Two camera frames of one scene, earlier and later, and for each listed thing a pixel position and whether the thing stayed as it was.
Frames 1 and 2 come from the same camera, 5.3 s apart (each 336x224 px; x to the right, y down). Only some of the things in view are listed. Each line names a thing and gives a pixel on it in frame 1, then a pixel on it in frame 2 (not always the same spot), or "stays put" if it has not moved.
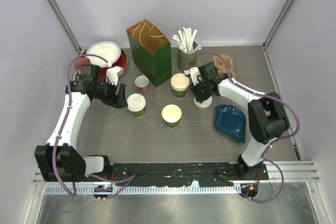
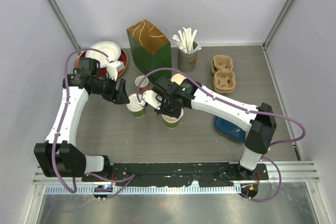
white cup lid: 136,103 stays put
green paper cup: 140,114 stays put
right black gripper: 200,97 to 161,110
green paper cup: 171,114 stays put
